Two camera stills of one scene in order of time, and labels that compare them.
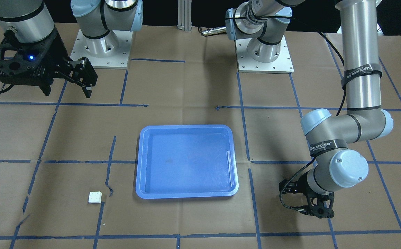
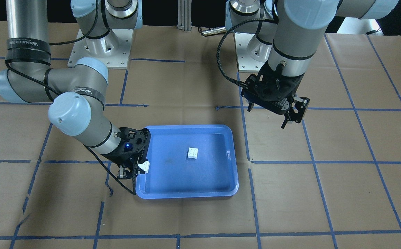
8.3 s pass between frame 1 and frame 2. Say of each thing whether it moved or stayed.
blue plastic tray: stayed
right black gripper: moved
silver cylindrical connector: stayed
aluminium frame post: stayed
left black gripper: moved
